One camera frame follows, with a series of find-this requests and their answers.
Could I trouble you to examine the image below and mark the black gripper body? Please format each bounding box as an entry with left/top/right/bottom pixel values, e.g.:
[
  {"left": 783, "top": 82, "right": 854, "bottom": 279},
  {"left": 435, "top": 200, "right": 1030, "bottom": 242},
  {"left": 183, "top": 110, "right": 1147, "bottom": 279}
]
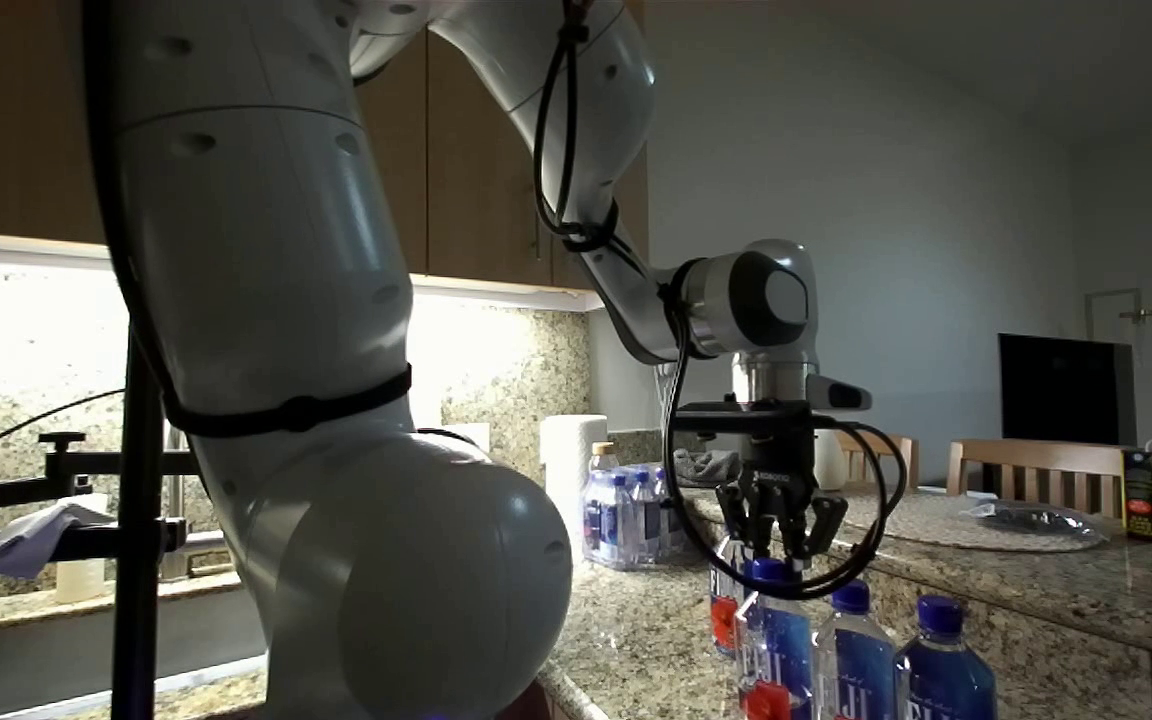
[{"left": 713, "top": 427, "right": 832, "bottom": 500}]

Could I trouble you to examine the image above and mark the blue-capped water bottle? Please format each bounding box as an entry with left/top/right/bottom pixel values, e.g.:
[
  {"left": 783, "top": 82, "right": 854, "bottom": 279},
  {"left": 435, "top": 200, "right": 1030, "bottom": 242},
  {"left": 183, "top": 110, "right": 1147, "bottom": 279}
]
[
  {"left": 894, "top": 594, "right": 1005, "bottom": 720},
  {"left": 811, "top": 581, "right": 900, "bottom": 720},
  {"left": 708, "top": 534, "right": 754, "bottom": 657},
  {"left": 737, "top": 558, "right": 822, "bottom": 720}
]

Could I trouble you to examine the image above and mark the shrink-wrapped water bottle pack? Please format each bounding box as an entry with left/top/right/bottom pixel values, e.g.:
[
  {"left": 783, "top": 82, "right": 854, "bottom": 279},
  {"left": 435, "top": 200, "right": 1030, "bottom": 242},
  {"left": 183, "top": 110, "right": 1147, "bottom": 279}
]
[{"left": 580, "top": 443, "right": 690, "bottom": 575}]

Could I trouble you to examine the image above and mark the wooden slatted chair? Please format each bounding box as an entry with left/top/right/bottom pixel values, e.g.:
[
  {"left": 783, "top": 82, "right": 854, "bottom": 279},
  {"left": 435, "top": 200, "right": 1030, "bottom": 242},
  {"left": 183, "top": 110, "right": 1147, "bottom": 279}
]
[
  {"left": 946, "top": 438, "right": 1133, "bottom": 521},
  {"left": 840, "top": 431, "right": 926, "bottom": 500}
]

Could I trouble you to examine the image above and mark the white paper towel roll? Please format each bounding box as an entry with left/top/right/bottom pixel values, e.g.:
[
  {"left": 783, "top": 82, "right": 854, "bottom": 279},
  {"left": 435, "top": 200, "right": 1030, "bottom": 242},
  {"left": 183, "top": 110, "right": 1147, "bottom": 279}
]
[{"left": 538, "top": 411, "right": 613, "bottom": 535}]

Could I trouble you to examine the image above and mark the small bluish dish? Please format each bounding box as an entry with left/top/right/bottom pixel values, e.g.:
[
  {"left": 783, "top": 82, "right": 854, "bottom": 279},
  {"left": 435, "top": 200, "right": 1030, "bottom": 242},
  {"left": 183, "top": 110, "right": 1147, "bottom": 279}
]
[{"left": 988, "top": 500, "right": 1091, "bottom": 535}]

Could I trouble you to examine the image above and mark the black monitor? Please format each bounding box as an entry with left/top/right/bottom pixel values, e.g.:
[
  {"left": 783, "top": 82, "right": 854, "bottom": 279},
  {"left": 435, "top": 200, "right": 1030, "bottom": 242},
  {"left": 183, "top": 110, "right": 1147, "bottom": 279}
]
[{"left": 996, "top": 333, "right": 1140, "bottom": 454}]

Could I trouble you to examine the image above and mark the dark labelled drink carton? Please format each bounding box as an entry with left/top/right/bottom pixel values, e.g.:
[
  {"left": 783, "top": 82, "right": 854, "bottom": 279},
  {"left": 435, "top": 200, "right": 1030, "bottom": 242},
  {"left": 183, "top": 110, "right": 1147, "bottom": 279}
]
[{"left": 1122, "top": 443, "right": 1152, "bottom": 550}]

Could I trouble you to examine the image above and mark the black metal stand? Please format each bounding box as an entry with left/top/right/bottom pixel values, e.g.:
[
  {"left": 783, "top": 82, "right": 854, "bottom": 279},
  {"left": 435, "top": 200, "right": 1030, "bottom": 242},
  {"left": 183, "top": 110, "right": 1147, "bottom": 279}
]
[{"left": 0, "top": 333, "right": 210, "bottom": 720}]

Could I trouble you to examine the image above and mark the white cloth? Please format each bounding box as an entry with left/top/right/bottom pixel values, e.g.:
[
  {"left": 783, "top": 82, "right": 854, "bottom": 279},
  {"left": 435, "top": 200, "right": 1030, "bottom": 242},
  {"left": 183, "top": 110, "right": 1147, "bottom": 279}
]
[{"left": 0, "top": 493, "right": 111, "bottom": 581}]

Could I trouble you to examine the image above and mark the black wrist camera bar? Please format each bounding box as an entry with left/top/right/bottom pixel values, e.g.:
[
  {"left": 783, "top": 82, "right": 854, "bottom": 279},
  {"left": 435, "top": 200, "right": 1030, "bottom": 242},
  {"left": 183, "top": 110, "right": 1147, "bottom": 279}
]
[{"left": 667, "top": 376, "right": 877, "bottom": 438}]

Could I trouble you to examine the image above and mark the black looped camera cable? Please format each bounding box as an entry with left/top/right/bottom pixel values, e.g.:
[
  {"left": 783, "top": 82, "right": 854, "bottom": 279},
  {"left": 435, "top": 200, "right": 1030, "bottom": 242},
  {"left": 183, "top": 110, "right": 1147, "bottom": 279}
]
[{"left": 662, "top": 355, "right": 912, "bottom": 602}]

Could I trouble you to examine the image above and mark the black cable strapped to arm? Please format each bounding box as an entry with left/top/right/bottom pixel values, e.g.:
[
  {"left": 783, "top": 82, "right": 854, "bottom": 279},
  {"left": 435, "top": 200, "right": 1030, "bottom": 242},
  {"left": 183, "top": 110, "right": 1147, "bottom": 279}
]
[{"left": 528, "top": 0, "right": 662, "bottom": 261}]

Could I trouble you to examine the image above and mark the wooden wall cabinet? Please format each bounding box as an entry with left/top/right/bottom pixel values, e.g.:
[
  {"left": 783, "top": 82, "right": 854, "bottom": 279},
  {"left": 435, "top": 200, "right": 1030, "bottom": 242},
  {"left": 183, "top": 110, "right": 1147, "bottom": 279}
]
[{"left": 0, "top": 0, "right": 651, "bottom": 293}]

